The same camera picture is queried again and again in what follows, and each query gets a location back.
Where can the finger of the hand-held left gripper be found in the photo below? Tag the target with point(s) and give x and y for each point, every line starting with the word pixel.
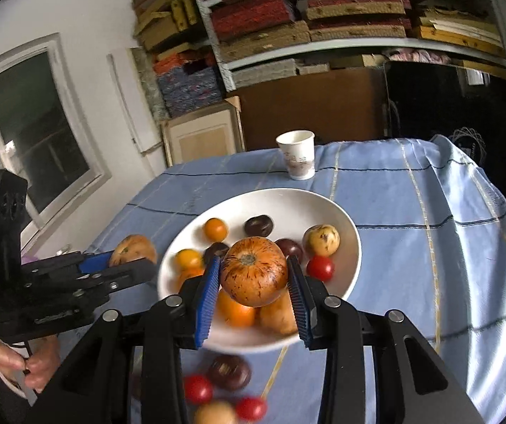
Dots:
pixel 96 263
pixel 133 271

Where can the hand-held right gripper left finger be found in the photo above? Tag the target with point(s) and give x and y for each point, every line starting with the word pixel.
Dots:
pixel 206 304

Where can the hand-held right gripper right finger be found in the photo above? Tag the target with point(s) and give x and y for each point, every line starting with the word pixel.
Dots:
pixel 299 304

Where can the tan spotted tomato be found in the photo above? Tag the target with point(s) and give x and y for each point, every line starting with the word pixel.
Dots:
pixel 277 318
pixel 321 239
pixel 215 413
pixel 135 247

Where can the large orange tomato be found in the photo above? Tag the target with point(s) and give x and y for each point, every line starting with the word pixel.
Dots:
pixel 237 316

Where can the small orange tomato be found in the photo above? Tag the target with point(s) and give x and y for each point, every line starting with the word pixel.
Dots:
pixel 186 276
pixel 215 228

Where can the red cherry tomato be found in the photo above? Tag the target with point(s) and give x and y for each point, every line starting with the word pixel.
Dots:
pixel 250 408
pixel 320 268
pixel 198 388

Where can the small yellow tomato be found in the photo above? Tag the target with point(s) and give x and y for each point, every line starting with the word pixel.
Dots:
pixel 188 259

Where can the orange-brown striped tomato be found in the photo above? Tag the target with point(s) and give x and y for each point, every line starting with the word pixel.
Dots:
pixel 253 274

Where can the white plate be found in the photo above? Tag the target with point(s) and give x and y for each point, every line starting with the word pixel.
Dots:
pixel 279 212

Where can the person's left hand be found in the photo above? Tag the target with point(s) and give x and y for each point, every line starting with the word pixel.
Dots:
pixel 43 362

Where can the purple cloth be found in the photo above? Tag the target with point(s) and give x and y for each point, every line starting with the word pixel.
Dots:
pixel 28 258

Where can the dark purple tomato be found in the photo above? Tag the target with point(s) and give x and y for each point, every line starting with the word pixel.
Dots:
pixel 213 251
pixel 229 371
pixel 258 226
pixel 292 247

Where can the blue striped tablecloth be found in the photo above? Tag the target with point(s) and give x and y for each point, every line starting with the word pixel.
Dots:
pixel 412 274

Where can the grey framed window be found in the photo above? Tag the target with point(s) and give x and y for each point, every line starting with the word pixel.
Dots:
pixel 36 119

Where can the light wooden framed panel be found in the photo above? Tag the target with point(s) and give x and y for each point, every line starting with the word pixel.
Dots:
pixel 199 137

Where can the white paper cup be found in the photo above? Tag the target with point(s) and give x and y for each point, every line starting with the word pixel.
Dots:
pixel 297 154

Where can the grey patterned board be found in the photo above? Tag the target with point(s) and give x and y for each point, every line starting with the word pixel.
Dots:
pixel 146 79

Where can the pile of cardboard boxes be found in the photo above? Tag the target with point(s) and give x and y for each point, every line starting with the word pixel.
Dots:
pixel 186 88

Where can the brown wooden cabinet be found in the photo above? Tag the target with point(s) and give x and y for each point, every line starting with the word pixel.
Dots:
pixel 306 106

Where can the black glossy cabinet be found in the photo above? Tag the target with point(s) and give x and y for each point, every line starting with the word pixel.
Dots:
pixel 434 101

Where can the stacks of flat patterned boxes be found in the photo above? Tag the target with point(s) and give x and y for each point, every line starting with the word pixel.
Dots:
pixel 248 15

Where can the white wall shelf unit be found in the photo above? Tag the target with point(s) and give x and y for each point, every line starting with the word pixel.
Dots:
pixel 345 43

